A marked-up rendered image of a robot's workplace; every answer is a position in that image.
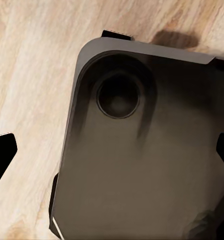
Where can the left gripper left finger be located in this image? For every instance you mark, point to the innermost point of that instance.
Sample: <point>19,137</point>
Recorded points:
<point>8,149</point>

